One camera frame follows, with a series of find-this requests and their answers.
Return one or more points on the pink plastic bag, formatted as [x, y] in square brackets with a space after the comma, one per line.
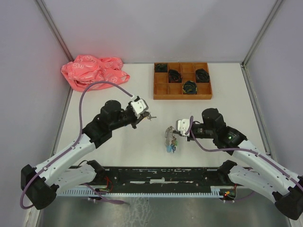
[88, 69]

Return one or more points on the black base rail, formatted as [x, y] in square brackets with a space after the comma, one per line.
[115, 177]

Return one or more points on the metal key organiser disc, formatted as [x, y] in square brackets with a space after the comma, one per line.
[171, 142]

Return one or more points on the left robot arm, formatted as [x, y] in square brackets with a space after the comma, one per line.
[42, 183]

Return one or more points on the blue yellow rolled band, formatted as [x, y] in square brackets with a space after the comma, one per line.
[189, 88]

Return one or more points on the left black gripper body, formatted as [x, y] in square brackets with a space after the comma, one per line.
[127, 117]

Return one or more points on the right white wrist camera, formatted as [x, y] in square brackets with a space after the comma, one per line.
[184, 127]

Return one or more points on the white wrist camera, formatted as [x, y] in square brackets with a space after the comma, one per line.
[184, 127]
[138, 105]

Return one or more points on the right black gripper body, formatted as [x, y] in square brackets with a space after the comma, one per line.
[200, 131]

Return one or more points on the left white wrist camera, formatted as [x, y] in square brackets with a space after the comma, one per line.
[138, 105]

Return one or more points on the black rolled band centre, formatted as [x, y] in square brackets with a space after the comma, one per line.
[174, 76]

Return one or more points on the black rolled band right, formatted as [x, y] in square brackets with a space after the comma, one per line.
[202, 76]

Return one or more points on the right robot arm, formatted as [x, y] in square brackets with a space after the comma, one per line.
[275, 182]

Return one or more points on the black rolled band top-left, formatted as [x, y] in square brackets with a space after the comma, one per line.
[161, 67]

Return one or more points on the wooden compartment tray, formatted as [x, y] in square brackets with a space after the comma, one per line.
[163, 90]

